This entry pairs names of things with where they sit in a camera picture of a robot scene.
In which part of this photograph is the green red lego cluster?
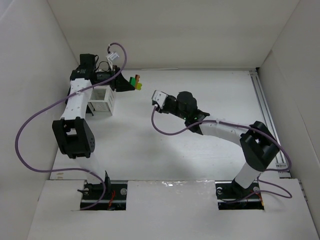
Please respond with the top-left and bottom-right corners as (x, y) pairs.
(129, 74), (142, 91)

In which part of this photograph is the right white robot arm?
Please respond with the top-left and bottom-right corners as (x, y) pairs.
(151, 90), (279, 195)

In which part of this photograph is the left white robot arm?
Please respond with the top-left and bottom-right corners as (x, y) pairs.
(52, 53), (136, 193)

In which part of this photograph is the white slatted container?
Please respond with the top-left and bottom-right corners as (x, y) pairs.
(88, 85), (116, 115)

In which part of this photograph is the black slatted container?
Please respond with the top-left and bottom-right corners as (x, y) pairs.
(61, 83), (94, 120)

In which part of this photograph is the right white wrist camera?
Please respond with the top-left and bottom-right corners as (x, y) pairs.
(151, 90), (168, 109)

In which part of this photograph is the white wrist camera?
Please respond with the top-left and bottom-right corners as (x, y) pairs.
(106, 52), (120, 64)
(151, 90), (168, 109)

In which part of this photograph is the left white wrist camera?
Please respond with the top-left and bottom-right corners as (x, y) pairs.
(106, 52), (120, 64)

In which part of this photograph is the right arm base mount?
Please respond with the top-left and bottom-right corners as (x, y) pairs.
(215, 181), (265, 211)

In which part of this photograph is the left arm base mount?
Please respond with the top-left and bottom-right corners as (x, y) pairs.
(77, 172), (128, 211)

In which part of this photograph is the aluminium rail right side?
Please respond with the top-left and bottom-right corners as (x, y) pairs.
(249, 68), (288, 170)

